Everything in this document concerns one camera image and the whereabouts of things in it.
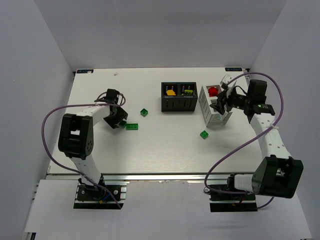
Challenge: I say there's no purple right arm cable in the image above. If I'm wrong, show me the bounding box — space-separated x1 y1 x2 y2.
203 72 284 210

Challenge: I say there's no red round lego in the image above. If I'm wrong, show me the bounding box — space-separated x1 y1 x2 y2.
208 87 219 97

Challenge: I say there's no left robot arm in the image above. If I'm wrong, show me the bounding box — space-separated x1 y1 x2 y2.
58 89 128 200

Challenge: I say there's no black two-slot container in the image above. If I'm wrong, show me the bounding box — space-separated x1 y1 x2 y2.
161 82 198 112

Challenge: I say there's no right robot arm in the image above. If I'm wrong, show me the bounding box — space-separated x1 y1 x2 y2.
206 79 304 199

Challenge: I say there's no white two-slot container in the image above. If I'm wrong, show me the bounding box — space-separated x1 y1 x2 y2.
198 85 232 128

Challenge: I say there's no orange rounded lego brick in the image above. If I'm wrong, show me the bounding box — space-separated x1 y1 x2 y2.
166 89 176 97

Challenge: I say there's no lime long lego brick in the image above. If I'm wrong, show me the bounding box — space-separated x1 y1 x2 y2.
183 89 194 96

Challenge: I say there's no dark green hollow square lego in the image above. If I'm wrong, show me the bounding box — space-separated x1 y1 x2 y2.
119 120 127 128

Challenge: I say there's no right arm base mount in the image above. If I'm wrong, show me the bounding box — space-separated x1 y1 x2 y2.
203 176 258 213

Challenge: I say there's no blue table label right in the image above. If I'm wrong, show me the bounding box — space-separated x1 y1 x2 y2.
224 67 243 72

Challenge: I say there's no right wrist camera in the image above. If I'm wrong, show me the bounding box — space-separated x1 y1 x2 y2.
220 74 237 98

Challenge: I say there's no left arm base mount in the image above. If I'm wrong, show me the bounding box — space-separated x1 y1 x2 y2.
73 182 127 210

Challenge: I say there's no dark green long lego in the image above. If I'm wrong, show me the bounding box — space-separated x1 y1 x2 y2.
125 123 139 131

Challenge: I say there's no blue table label left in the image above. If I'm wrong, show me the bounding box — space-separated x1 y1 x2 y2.
76 69 94 74

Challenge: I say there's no aluminium table front rail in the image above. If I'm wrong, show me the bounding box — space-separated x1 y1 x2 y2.
47 172 258 182

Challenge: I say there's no dark green small square lego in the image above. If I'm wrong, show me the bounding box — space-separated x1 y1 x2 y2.
140 108 149 117

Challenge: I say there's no blue table label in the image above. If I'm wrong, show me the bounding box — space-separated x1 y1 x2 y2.
76 69 94 74
224 67 243 72

